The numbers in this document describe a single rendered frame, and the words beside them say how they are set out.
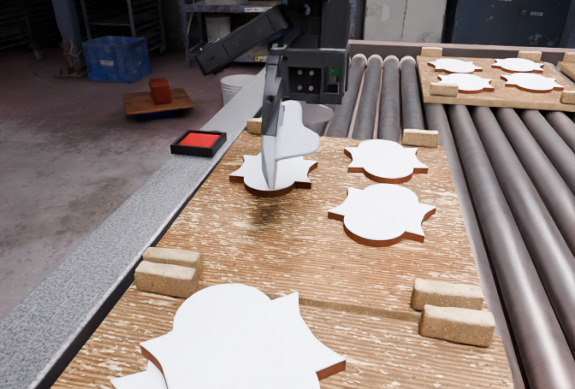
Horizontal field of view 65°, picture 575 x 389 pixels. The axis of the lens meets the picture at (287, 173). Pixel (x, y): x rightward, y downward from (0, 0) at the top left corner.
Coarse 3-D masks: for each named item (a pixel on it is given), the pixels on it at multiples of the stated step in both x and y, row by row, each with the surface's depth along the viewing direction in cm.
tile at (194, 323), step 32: (224, 288) 35; (192, 320) 32; (224, 320) 32; (256, 320) 32; (288, 320) 32; (160, 352) 29; (192, 352) 29; (224, 352) 29; (256, 352) 29; (288, 352) 29; (320, 352) 29; (192, 384) 27; (224, 384) 27; (256, 384) 27; (288, 384) 27
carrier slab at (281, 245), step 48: (240, 144) 76; (336, 144) 76; (240, 192) 62; (336, 192) 62; (432, 192) 62; (192, 240) 52; (240, 240) 52; (288, 240) 52; (336, 240) 52; (432, 240) 52; (288, 288) 45; (336, 288) 45; (384, 288) 45
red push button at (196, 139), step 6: (186, 138) 81; (192, 138) 81; (198, 138) 81; (204, 138) 81; (210, 138) 81; (216, 138) 81; (186, 144) 78; (192, 144) 78; (198, 144) 78; (204, 144) 78; (210, 144) 78
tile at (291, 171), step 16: (256, 160) 68; (288, 160) 68; (304, 160) 68; (240, 176) 64; (256, 176) 64; (288, 176) 64; (304, 176) 64; (256, 192) 61; (272, 192) 61; (288, 192) 62
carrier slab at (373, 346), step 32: (128, 288) 45; (128, 320) 41; (160, 320) 41; (320, 320) 41; (352, 320) 41; (384, 320) 41; (96, 352) 38; (128, 352) 38; (352, 352) 38; (384, 352) 38; (416, 352) 38; (448, 352) 38; (480, 352) 38; (64, 384) 35; (96, 384) 35; (320, 384) 35; (352, 384) 35; (384, 384) 35; (416, 384) 35; (448, 384) 35; (480, 384) 35; (512, 384) 35
